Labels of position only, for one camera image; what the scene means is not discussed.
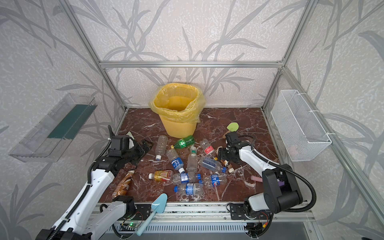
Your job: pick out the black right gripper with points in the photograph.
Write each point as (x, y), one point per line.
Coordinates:
(226, 153)

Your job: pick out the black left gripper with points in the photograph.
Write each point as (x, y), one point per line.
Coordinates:
(137, 150)

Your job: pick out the brown Nescafe coffee bottle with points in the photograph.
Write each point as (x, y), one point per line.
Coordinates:
(228, 166)

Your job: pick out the soda water bottle blue label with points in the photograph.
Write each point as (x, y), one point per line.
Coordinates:
(212, 165)

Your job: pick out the clear bottle white cap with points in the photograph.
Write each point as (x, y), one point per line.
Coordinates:
(161, 147)

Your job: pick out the clear bottle red label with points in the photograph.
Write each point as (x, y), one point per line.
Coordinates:
(208, 149)

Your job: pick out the crushed bottle blue label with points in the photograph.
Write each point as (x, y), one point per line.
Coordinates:
(215, 180)

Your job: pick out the yellow tea bottle red label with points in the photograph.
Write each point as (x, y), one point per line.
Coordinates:
(161, 176)

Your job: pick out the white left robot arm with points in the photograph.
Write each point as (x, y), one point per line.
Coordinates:
(74, 223)

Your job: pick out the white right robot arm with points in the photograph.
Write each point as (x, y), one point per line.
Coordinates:
(281, 191)

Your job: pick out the yellow ribbed waste bin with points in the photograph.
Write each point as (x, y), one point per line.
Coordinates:
(178, 129)

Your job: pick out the yellow plastic bin liner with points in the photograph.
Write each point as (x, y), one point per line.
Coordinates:
(178, 102)

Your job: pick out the purple pink plastic trowel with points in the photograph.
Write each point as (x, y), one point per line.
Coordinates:
(260, 180)

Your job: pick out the clear bottle green label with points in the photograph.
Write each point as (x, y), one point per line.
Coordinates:
(192, 163)

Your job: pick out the clear bottle blue label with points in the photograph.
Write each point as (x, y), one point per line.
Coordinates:
(175, 160)
(190, 189)

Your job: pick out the green plastic soda bottle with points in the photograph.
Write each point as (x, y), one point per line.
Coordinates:
(184, 142)

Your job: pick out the clear bottle blue cap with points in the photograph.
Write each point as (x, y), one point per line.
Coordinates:
(185, 178)

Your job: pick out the clear bottle blue label front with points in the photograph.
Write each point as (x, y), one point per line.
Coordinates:
(190, 189)

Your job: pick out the light blue plastic trowel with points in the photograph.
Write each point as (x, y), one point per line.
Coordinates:
(157, 207)

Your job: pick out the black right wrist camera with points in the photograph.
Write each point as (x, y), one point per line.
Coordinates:
(232, 139)

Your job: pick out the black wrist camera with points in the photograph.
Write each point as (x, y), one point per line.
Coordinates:
(232, 139)
(119, 144)

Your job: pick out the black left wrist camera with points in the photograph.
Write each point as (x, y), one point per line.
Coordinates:
(119, 144)

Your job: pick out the green trowel wooden handle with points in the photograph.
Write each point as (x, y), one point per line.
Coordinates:
(232, 127)

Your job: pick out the white wire mesh basket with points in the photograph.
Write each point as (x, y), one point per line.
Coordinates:
(302, 133)

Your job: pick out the clear acrylic wall shelf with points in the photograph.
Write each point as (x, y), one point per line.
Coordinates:
(50, 138)

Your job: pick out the aluminium frame rail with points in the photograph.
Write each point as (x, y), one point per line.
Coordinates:
(186, 64)

